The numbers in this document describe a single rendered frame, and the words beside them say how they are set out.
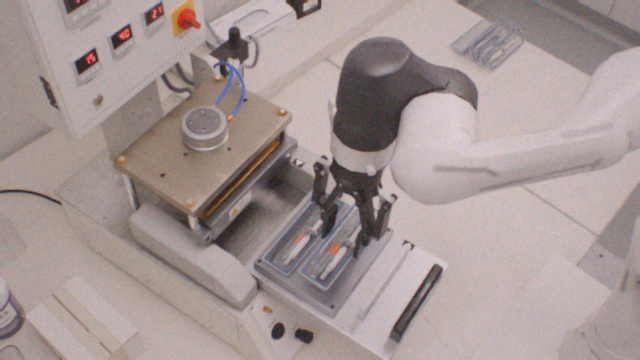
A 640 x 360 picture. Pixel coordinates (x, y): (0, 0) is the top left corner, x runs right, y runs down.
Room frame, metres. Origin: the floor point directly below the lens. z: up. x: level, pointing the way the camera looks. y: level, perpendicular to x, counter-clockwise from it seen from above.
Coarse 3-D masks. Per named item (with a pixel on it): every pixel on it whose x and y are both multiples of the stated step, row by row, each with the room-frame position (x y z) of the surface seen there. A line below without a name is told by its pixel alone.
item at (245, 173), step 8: (272, 144) 0.76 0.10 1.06; (264, 152) 0.74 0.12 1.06; (272, 152) 0.75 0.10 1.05; (256, 160) 0.72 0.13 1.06; (264, 160) 0.73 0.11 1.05; (248, 168) 0.70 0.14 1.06; (256, 168) 0.70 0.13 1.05; (240, 176) 0.68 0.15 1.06; (248, 176) 0.68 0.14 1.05; (232, 184) 0.66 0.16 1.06; (240, 184) 0.67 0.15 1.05; (152, 192) 0.65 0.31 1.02; (224, 192) 0.64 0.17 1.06; (232, 192) 0.65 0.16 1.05; (216, 200) 0.62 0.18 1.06; (224, 200) 0.63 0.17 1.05; (208, 208) 0.60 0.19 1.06; (216, 208) 0.61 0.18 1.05; (200, 216) 0.60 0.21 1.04; (208, 216) 0.59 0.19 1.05
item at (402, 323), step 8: (432, 272) 0.55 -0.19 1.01; (440, 272) 0.55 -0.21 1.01; (424, 280) 0.53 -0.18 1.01; (432, 280) 0.53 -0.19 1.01; (424, 288) 0.52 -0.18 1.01; (432, 288) 0.52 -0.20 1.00; (416, 296) 0.50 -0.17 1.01; (424, 296) 0.50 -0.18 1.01; (408, 304) 0.49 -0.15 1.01; (416, 304) 0.49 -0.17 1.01; (408, 312) 0.47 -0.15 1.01; (416, 312) 0.47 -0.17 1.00; (400, 320) 0.45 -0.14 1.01; (408, 320) 0.46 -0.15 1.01; (392, 328) 0.44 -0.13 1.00; (400, 328) 0.44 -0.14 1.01; (392, 336) 0.44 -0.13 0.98; (400, 336) 0.43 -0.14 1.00
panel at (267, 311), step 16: (256, 304) 0.51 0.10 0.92; (272, 304) 0.52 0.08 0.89; (256, 320) 0.49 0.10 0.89; (272, 320) 0.51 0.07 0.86; (288, 320) 0.52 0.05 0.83; (304, 320) 0.54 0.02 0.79; (272, 336) 0.48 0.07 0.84; (288, 336) 0.50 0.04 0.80; (272, 352) 0.47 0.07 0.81; (288, 352) 0.48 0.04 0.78
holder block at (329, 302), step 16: (304, 208) 0.67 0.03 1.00; (288, 224) 0.63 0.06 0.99; (272, 240) 0.59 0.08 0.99; (320, 240) 0.60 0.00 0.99; (384, 240) 0.61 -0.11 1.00; (368, 256) 0.58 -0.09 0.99; (272, 272) 0.53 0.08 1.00; (352, 272) 0.54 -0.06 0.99; (288, 288) 0.51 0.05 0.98; (304, 288) 0.50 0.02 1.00; (336, 288) 0.52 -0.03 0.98; (352, 288) 0.52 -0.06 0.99; (320, 304) 0.48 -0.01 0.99; (336, 304) 0.48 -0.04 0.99
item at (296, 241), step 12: (312, 204) 0.67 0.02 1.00; (300, 216) 0.64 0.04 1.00; (312, 216) 0.65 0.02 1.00; (288, 228) 0.61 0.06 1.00; (300, 228) 0.62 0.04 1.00; (312, 228) 0.62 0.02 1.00; (288, 240) 0.59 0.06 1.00; (300, 240) 0.59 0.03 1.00; (312, 240) 0.59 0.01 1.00; (276, 252) 0.56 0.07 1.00; (288, 252) 0.57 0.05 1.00; (300, 252) 0.57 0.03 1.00; (276, 264) 0.54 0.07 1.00; (288, 264) 0.54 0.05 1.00
